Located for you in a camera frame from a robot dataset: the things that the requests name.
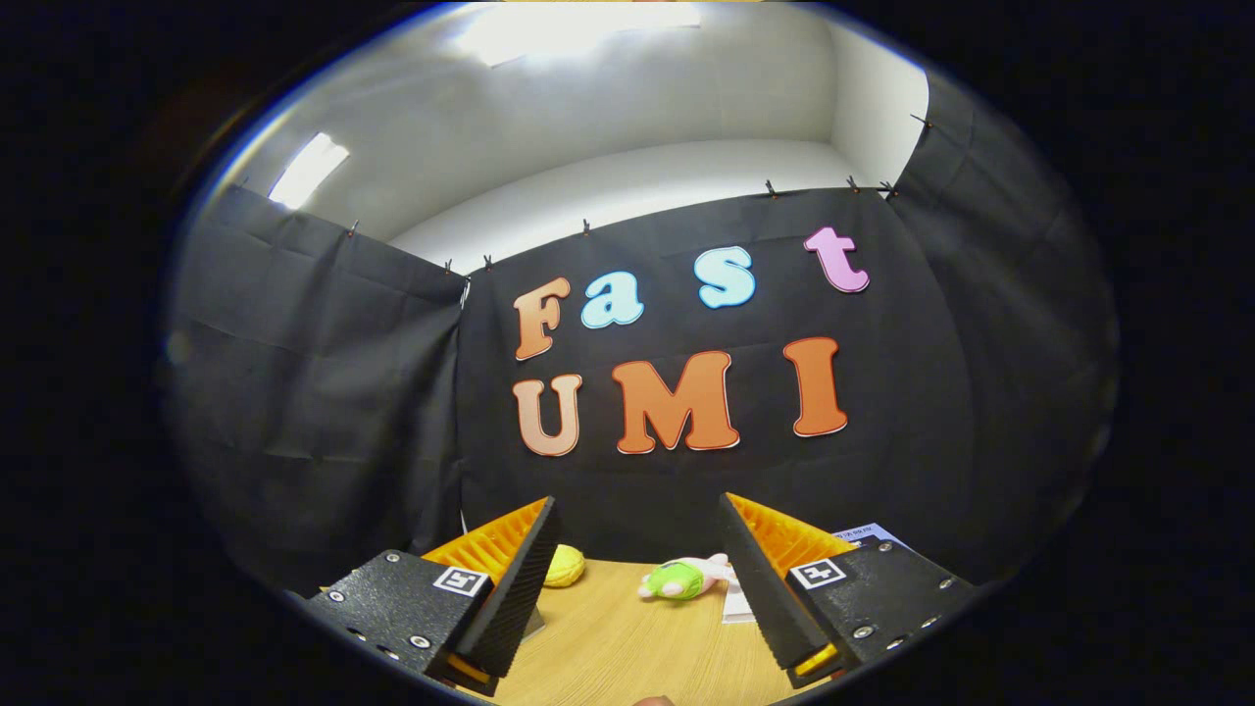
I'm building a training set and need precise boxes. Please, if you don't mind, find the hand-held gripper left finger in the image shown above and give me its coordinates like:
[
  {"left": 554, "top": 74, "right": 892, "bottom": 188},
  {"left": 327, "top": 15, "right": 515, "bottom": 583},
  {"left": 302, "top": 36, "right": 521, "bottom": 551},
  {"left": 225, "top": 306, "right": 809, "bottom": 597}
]
[{"left": 299, "top": 495, "right": 565, "bottom": 697}]

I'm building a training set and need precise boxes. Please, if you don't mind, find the ceiling light panel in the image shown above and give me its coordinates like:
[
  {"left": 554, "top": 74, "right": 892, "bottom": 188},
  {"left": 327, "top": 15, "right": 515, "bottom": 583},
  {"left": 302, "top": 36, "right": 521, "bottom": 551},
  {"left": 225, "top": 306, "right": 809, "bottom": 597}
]
[
  {"left": 456, "top": 0, "right": 702, "bottom": 65},
  {"left": 268, "top": 132, "right": 351, "bottom": 210}
]

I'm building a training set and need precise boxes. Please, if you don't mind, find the yellow bumpy plush toy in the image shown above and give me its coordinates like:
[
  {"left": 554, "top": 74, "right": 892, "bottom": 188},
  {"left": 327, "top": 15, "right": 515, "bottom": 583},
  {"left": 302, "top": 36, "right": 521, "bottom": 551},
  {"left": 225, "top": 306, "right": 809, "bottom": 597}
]
[{"left": 542, "top": 545, "right": 587, "bottom": 589}]

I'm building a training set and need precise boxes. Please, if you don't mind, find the green and pink plush toy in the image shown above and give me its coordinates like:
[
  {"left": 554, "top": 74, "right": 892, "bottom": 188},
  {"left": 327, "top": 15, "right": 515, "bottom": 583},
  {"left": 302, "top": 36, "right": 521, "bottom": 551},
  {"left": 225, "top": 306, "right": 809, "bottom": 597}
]
[{"left": 639, "top": 554, "right": 736, "bottom": 602}]

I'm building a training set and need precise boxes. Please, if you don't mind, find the row of black cloth clips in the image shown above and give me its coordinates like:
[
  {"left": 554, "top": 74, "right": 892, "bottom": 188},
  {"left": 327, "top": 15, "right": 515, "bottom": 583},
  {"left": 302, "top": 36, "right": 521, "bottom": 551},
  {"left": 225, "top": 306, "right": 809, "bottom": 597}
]
[{"left": 348, "top": 113, "right": 932, "bottom": 271}]

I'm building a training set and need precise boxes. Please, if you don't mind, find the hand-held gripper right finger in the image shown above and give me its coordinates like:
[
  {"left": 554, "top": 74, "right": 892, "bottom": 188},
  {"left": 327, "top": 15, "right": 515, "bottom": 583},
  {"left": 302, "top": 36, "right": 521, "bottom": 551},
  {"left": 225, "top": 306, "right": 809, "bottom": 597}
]
[{"left": 719, "top": 492, "right": 981, "bottom": 689}]

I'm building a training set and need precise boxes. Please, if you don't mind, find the blue cover book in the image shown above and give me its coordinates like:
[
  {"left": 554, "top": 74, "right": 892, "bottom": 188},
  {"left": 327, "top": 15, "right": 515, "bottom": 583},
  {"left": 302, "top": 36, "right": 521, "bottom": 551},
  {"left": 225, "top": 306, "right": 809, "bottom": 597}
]
[{"left": 831, "top": 523, "right": 913, "bottom": 552}]

